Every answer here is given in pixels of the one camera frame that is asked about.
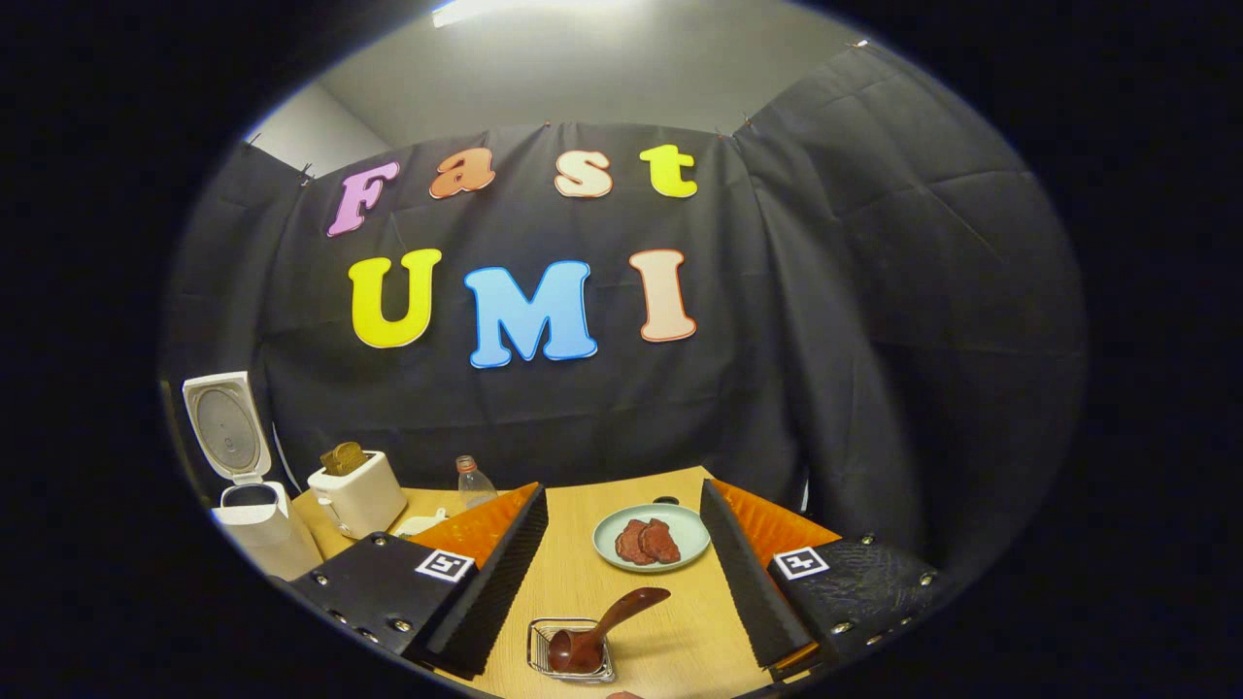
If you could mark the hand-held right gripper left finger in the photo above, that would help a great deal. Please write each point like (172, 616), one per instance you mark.
(500, 592)

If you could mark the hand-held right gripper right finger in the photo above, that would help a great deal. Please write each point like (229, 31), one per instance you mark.
(753, 582)

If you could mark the brown wooden spoon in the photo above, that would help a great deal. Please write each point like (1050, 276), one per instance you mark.
(621, 612)

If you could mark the white rice cooker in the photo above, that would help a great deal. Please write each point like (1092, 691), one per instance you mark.
(257, 529)

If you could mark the pale green plate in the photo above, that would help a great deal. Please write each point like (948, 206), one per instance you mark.
(691, 529)

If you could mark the small white bean dish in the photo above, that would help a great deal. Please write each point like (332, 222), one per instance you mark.
(419, 524)

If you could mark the clear plastic bottle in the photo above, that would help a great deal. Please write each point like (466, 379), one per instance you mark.
(476, 485)

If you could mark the white toaster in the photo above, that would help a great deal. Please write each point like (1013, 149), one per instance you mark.
(364, 500)

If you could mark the brown bread slice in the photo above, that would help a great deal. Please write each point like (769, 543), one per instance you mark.
(343, 458)

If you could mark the black backdrop cloth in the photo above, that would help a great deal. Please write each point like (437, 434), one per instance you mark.
(825, 340)

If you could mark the large ceiling light panel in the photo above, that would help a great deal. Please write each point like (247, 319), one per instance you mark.
(505, 10)

